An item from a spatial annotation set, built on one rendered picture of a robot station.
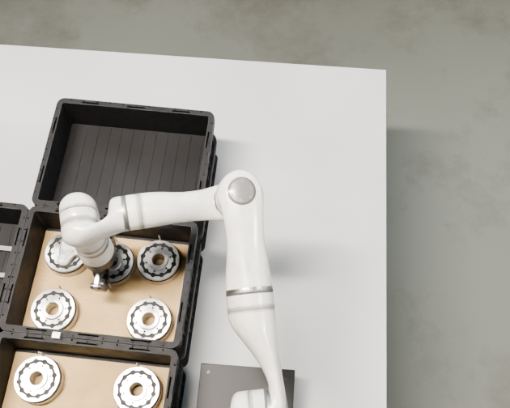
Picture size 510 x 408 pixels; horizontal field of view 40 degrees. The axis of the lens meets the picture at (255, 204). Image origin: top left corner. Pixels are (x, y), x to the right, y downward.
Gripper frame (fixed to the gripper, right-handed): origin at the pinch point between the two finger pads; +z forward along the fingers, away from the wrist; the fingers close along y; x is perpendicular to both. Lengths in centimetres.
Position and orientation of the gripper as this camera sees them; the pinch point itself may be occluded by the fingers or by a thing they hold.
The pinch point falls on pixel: (108, 271)
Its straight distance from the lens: 167.1
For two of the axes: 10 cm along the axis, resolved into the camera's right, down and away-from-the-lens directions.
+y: 1.1, -9.1, 4.1
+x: -9.9, -1.0, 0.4
